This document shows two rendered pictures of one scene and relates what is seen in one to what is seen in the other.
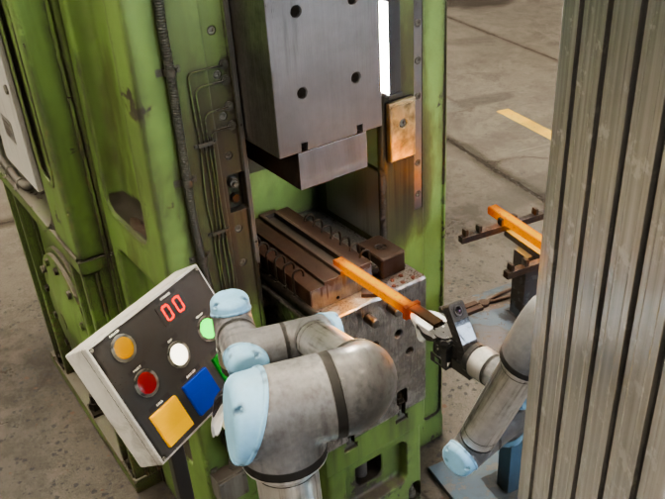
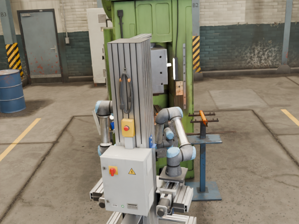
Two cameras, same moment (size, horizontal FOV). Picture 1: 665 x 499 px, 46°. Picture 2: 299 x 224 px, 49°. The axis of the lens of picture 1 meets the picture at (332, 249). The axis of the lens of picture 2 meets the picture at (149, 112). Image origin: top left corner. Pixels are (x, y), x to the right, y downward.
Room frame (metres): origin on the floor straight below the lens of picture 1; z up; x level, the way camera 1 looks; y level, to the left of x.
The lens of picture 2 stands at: (-1.65, -1.48, 2.32)
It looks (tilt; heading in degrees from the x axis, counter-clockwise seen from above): 19 degrees down; 25
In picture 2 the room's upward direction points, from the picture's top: 3 degrees counter-clockwise
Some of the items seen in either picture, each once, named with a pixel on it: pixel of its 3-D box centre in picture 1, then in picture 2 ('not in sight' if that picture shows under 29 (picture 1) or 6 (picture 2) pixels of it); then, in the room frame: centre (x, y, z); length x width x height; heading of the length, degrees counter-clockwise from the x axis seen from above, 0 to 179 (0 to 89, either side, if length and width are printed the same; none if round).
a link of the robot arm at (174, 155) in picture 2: not in sight; (173, 155); (0.82, -0.56, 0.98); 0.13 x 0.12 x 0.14; 131
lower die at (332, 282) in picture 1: (298, 253); (153, 113); (1.89, 0.10, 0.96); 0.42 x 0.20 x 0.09; 33
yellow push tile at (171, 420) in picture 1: (170, 421); not in sight; (1.18, 0.35, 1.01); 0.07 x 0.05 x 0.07; 148
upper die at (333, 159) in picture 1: (287, 136); (151, 85); (1.89, 0.10, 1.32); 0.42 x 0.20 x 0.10; 33
